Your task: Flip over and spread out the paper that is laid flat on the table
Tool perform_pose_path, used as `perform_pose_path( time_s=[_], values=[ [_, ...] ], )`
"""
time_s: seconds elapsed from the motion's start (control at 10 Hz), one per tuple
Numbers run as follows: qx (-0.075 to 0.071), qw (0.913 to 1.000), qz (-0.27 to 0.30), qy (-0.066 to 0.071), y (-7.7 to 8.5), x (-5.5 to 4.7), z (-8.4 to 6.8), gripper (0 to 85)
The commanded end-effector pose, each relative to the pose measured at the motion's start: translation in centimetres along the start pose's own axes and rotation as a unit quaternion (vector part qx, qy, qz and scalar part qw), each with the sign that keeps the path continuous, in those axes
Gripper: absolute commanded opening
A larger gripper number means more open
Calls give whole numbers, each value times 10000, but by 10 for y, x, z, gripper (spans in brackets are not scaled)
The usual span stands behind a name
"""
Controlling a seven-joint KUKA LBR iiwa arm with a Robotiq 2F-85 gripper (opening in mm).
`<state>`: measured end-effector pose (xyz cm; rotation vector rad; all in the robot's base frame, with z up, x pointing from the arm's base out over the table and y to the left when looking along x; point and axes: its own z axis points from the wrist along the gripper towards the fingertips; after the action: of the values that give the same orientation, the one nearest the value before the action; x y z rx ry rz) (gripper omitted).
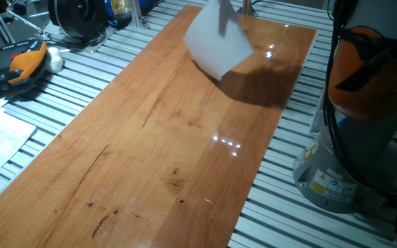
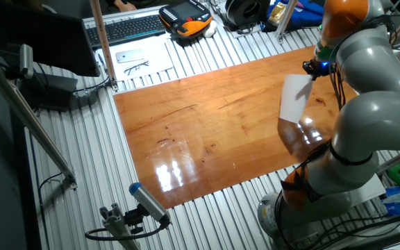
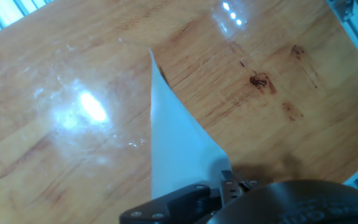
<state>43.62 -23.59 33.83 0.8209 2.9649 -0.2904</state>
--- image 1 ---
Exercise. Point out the jar with yellow content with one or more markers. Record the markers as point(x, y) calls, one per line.
point(121, 10)

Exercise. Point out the black and orange teach pendant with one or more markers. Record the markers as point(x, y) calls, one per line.
point(26, 63)

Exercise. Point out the black round device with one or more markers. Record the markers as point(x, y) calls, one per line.
point(78, 17)

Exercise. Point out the wooden board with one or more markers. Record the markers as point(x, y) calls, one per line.
point(115, 179)

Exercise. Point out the metal post with base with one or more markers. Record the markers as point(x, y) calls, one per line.
point(248, 7)

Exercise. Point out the printed paper document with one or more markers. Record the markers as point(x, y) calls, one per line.
point(2, 137)

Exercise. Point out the blue object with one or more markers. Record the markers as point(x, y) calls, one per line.
point(108, 8)

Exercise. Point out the grey flat base plate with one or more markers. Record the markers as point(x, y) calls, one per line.
point(103, 41)

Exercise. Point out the silver and orange robot arm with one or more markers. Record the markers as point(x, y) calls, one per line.
point(357, 106)

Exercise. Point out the thin metal rod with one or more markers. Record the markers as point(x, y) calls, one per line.
point(29, 24)

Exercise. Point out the white paper sheet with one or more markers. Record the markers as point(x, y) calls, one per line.
point(212, 51)

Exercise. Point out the white rounded object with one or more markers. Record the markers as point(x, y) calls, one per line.
point(54, 62)

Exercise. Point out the blue container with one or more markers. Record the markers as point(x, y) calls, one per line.
point(147, 5)

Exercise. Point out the aluminium profile post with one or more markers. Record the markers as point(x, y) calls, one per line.
point(134, 10)

